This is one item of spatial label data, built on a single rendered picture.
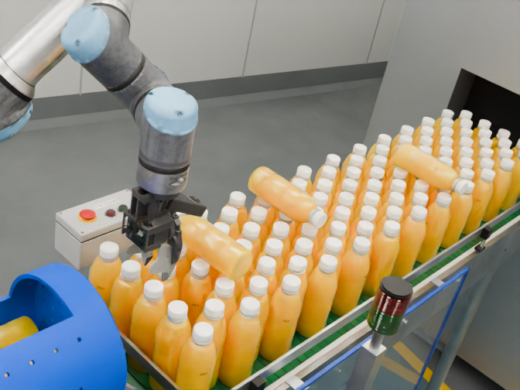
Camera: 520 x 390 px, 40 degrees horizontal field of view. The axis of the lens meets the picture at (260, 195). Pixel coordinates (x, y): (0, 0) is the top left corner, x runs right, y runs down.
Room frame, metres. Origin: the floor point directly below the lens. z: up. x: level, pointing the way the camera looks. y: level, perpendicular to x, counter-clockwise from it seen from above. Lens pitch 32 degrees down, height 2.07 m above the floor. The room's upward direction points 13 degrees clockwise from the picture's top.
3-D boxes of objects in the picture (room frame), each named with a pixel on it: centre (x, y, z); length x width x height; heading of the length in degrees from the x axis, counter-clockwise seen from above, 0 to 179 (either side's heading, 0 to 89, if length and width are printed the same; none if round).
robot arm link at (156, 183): (1.08, 0.17, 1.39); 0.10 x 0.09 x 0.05; 53
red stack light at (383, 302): (1.09, -0.29, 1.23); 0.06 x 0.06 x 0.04
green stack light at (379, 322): (1.09, -0.29, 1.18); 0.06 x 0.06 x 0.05
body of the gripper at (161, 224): (1.08, 0.18, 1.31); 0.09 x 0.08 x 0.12; 143
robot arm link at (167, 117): (1.09, 0.18, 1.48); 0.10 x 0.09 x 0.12; 30
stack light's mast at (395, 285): (1.09, -0.29, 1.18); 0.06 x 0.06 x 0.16
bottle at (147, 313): (1.11, 0.17, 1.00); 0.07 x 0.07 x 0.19
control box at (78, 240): (1.34, 0.34, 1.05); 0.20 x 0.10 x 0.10; 143
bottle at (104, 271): (1.20, 0.29, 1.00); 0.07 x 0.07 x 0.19
